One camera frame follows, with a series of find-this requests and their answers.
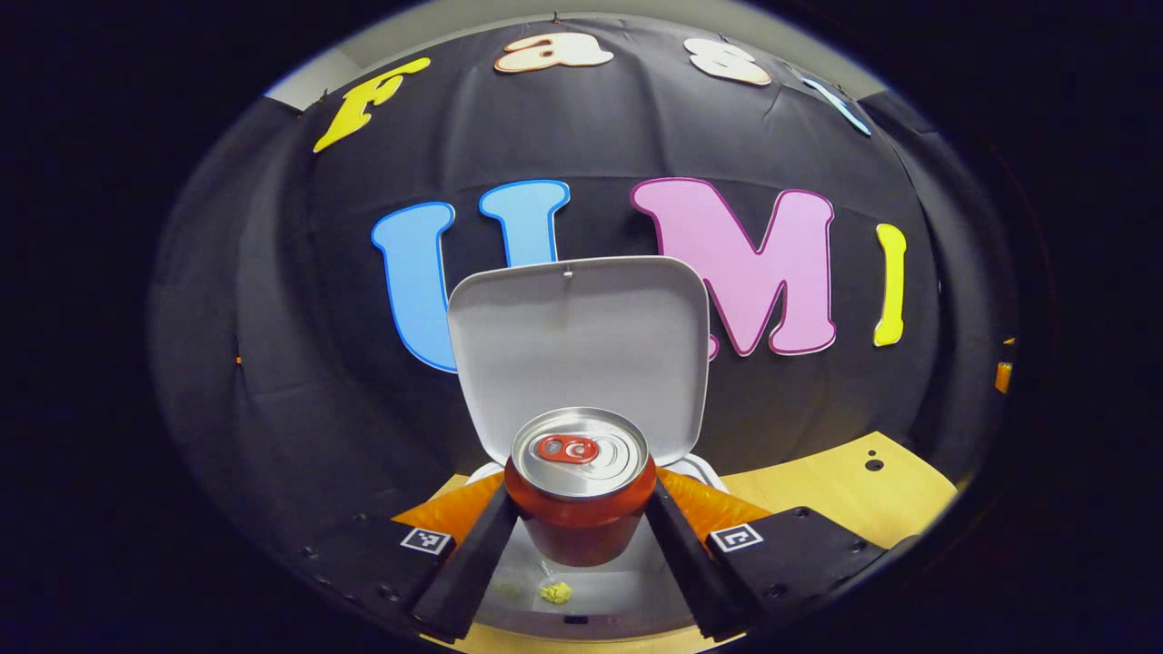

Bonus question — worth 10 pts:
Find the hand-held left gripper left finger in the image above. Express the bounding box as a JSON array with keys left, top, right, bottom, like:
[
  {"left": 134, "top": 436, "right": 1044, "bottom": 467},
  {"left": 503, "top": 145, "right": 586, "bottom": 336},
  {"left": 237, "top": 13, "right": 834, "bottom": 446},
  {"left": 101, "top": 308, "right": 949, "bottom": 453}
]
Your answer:
[{"left": 289, "top": 471, "right": 522, "bottom": 646}]

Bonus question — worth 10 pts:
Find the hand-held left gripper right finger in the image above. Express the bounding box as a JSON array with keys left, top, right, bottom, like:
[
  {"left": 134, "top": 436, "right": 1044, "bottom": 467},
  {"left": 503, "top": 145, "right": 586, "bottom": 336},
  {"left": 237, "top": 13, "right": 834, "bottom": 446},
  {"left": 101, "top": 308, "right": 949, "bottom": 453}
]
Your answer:
[{"left": 641, "top": 467, "right": 889, "bottom": 644}]

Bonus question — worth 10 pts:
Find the red pop can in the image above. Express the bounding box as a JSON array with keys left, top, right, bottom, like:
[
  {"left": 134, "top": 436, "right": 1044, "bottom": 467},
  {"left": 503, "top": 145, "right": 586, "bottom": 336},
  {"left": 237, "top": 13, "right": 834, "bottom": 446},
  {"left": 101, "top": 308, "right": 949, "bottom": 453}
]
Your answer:
[{"left": 503, "top": 406, "right": 658, "bottom": 569}]

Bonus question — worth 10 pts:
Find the white desktop garbage bin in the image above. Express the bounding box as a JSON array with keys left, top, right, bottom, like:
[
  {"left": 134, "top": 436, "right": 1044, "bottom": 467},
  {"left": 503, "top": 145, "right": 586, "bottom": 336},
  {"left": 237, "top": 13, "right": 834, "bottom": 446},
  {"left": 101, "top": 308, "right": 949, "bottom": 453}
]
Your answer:
[{"left": 447, "top": 255, "right": 730, "bottom": 642}]

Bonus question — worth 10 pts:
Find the wooden desktop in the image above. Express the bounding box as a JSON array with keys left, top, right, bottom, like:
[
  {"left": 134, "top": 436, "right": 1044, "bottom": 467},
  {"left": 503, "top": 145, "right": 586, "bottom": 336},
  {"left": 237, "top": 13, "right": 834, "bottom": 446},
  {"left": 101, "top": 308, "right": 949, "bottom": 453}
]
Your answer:
[{"left": 391, "top": 431, "right": 960, "bottom": 654}]

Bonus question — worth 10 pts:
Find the black backdrop cloth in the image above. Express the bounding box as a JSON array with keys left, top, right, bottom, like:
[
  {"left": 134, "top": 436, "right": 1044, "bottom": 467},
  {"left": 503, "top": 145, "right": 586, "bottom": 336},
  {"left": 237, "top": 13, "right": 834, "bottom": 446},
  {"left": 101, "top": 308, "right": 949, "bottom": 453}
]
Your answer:
[{"left": 150, "top": 16, "right": 1019, "bottom": 546}]

